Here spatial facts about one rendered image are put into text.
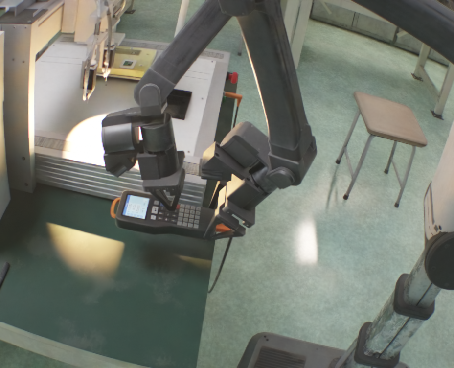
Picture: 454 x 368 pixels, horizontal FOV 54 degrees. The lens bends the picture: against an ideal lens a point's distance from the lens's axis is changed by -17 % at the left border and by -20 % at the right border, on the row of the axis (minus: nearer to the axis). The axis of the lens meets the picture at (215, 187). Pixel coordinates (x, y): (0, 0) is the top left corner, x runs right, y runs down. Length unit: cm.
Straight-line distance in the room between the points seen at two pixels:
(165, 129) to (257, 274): 135
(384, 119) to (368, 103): 15
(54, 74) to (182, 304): 84
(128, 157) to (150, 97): 13
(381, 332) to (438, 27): 78
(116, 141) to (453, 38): 63
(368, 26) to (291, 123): 445
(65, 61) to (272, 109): 99
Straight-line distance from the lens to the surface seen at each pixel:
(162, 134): 90
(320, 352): 168
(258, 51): 72
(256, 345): 163
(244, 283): 213
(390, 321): 112
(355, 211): 265
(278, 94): 76
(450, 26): 56
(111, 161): 96
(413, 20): 57
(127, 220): 101
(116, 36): 178
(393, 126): 252
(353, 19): 515
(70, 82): 153
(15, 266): 112
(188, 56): 88
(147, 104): 87
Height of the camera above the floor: 160
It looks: 39 degrees down
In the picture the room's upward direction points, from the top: 12 degrees clockwise
